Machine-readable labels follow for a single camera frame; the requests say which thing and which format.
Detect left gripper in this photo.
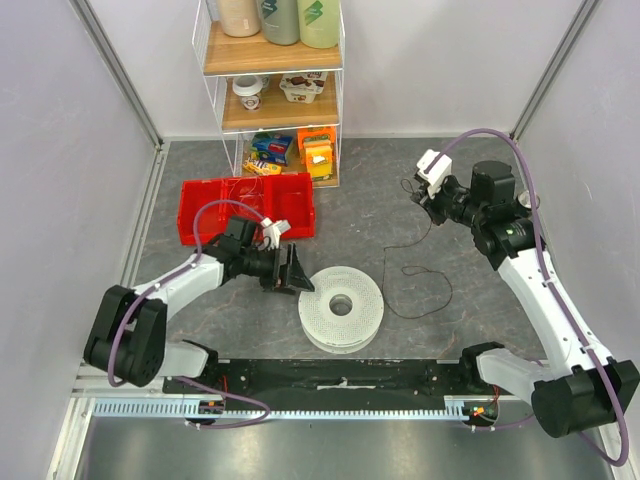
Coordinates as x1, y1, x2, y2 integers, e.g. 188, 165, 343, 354
241, 243, 314, 295

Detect thin brown cable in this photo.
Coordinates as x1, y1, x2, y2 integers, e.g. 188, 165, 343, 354
380, 179, 455, 320

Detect white perforated spool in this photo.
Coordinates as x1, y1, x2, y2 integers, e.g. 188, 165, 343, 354
298, 266, 384, 354

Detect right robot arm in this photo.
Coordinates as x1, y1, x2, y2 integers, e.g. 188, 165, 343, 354
412, 150, 639, 438

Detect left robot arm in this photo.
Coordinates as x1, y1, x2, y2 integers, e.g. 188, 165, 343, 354
83, 216, 315, 393

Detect black yellow can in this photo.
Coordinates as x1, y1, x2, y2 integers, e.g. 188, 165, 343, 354
517, 190, 540, 212

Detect red compartment bin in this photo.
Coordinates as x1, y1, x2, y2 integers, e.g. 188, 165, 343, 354
176, 173, 316, 246

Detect yellow candy pack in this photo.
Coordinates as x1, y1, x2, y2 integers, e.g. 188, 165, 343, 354
243, 153, 282, 176

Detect blue green sponge pack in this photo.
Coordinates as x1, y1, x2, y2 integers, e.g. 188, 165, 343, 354
250, 132, 294, 166

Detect orange yellow sponge box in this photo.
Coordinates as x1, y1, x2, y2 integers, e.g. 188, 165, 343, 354
297, 126, 336, 181

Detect white pudding cup pack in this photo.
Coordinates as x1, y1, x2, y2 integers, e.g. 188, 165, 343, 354
279, 71, 328, 104

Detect white paper cup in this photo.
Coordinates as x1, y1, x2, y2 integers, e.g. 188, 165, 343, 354
232, 75, 263, 111

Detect light green bottle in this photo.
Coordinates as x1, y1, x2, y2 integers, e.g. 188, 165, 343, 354
297, 0, 340, 49

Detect grey green bottle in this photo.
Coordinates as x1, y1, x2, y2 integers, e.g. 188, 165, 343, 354
257, 0, 300, 46

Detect beige bottle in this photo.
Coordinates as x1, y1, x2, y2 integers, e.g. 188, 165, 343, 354
217, 0, 261, 38

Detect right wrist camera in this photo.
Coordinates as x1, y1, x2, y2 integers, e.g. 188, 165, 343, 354
416, 149, 452, 199

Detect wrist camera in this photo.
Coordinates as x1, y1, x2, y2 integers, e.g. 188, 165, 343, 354
416, 149, 452, 199
260, 217, 291, 250

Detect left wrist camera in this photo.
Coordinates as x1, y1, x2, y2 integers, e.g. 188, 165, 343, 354
260, 217, 291, 250

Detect thin red wire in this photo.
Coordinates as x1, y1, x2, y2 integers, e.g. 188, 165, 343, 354
224, 175, 266, 211

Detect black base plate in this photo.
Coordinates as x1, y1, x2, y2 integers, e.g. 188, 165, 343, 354
162, 357, 520, 412

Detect white wire wooden shelf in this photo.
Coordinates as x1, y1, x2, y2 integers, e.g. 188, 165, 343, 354
191, 1, 346, 188

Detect grey cable duct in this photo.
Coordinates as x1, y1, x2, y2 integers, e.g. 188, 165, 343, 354
93, 398, 478, 421

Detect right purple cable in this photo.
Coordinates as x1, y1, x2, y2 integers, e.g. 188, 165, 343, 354
434, 127, 630, 468

